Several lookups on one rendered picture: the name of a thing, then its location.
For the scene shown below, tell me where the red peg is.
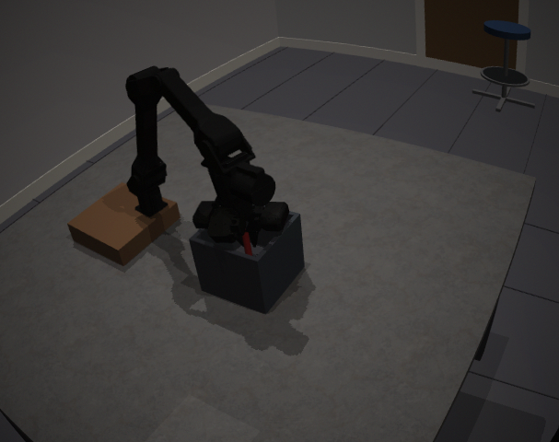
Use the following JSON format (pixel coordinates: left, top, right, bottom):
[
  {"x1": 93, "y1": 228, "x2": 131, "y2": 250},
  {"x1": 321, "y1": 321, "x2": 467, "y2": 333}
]
[{"x1": 242, "y1": 232, "x2": 252, "y2": 256}]

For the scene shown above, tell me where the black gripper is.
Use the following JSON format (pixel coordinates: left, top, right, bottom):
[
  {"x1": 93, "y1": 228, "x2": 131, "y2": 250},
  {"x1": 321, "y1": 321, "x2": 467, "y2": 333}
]
[{"x1": 192, "y1": 193, "x2": 289, "y2": 248}]

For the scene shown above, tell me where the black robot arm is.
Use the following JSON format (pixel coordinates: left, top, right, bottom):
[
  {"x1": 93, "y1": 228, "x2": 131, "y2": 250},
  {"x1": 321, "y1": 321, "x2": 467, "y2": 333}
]
[{"x1": 125, "y1": 66, "x2": 275, "y2": 243}]

